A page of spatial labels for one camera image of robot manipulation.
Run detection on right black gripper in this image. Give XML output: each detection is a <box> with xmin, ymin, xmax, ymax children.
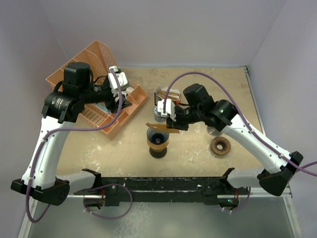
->
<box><xmin>166</xmin><ymin>105</ymin><xmax>203</xmax><ymax>131</ymax></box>

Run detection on brown paper coffee filter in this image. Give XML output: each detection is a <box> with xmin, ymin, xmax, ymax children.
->
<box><xmin>146</xmin><ymin>123</ymin><xmax>180</xmax><ymax>134</ymax></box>

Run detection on blue glass dripper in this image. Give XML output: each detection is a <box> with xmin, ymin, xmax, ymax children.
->
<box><xmin>147</xmin><ymin>128</ymin><xmax>169</xmax><ymax>145</ymax></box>

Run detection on light wooden dripper ring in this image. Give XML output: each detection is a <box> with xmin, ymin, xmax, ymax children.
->
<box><xmin>147</xmin><ymin>137</ymin><xmax>170</xmax><ymax>151</ymax></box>

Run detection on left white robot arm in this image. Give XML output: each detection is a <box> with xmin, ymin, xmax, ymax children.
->
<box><xmin>10</xmin><ymin>62</ymin><xmax>123</xmax><ymax>206</ymax></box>

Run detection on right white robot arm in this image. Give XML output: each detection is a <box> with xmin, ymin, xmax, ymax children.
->
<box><xmin>158</xmin><ymin>83</ymin><xmax>303</xmax><ymax>196</ymax></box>

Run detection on orange coffee filter box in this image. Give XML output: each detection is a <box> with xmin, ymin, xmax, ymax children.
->
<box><xmin>154</xmin><ymin>85</ymin><xmax>182</xmax><ymax>107</ymax></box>

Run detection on clear glass carafe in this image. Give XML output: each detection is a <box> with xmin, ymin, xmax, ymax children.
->
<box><xmin>207</xmin><ymin>126</ymin><xmax>222</xmax><ymax>137</ymax></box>

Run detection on small blue white jar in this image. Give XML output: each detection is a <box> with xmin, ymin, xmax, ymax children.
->
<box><xmin>154</xmin><ymin>107</ymin><xmax>165</xmax><ymax>122</ymax></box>

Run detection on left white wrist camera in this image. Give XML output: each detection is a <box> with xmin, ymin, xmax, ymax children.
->
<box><xmin>108</xmin><ymin>66</ymin><xmax>130</xmax><ymax>96</ymax></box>

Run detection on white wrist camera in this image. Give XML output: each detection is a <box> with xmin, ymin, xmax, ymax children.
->
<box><xmin>108</xmin><ymin>66</ymin><xmax>130</xmax><ymax>96</ymax></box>
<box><xmin>157</xmin><ymin>99</ymin><xmax>176</xmax><ymax>121</ymax></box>

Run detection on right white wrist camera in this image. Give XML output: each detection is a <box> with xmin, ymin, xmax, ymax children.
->
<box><xmin>157</xmin><ymin>99</ymin><xmax>176</xmax><ymax>121</ymax></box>

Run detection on dark wooden dripper ring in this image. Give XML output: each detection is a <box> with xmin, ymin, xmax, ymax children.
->
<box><xmin>210</xmin><ymin>136</ymin><xmax>232</xmax><ymax>156</ymax></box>

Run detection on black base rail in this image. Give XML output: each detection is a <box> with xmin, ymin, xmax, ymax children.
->
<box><xmin>73</xmin><ymin>176</ymin><xmax>248</xmax><ymax>207</ymax></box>

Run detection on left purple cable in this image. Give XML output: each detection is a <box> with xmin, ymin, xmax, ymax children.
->
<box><xmin>25</xmin><ymin>68</ymin><xmax>134</xmax><ymax>223</ymax></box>

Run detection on purple cable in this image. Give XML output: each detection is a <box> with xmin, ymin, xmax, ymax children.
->
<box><xmin>162</xmin><ymin>71</ymin><xmax>317</xmax><ymax>214</ymax></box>
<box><xmin>25</xmin><ymin>68</ymin><xmax>134</xmax><ymax>223</ymax></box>

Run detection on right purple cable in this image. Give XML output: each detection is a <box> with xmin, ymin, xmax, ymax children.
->
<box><xmin>162</xmin><ymin>71</ymin><xmax>317</xmax><ymax>214</ymax></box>

